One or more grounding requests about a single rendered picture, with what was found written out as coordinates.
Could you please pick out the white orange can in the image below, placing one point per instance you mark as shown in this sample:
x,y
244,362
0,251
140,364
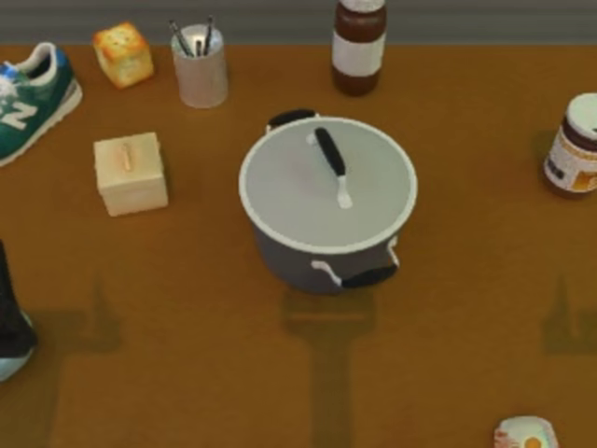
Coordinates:
x,y
524,434

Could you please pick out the dark gray lidded kitchen pot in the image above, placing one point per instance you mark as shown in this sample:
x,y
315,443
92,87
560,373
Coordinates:
x,y
298,186

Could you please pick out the cream wooden box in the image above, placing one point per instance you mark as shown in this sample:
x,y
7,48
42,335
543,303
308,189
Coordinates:
x,y
131,175

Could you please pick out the white pen holder cup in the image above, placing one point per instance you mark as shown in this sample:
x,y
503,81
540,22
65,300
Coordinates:
x,y
200,74

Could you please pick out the brown bottle with white label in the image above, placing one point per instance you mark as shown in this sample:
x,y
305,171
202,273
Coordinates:
x,y
358,51

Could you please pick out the dark pen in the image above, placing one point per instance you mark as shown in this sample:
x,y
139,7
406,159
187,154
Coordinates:
x,y
179,37
207,35

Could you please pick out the toasted bread cube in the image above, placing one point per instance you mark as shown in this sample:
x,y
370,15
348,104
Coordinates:
x,y
122,53

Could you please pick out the brown jar with white lid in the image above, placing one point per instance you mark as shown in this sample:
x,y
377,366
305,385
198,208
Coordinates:
x,y
573,149

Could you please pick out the green white sneaker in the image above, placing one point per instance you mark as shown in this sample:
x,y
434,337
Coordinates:
x,y
32,102

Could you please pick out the black shoe with teal sole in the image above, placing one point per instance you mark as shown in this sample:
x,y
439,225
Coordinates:
x,y
10,322

